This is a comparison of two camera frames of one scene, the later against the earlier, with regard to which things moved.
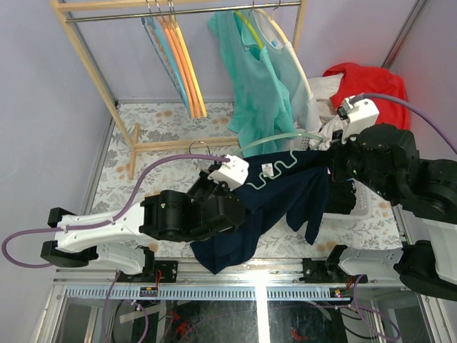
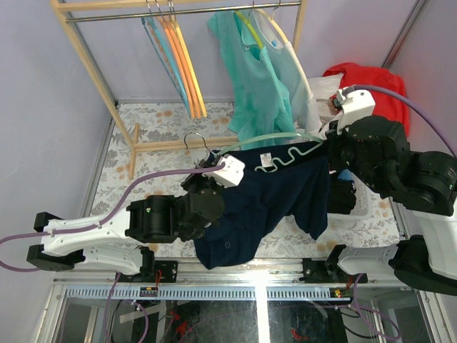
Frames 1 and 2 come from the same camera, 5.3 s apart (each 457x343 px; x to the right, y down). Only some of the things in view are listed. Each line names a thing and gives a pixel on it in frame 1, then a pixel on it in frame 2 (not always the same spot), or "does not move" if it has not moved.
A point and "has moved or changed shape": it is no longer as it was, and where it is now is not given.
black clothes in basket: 340,199 does not move
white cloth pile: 331,123 does not move
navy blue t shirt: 293,184 has moved or changed shape
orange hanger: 169,26 does not move
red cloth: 358,80 does not move
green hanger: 282,162 → 283,155
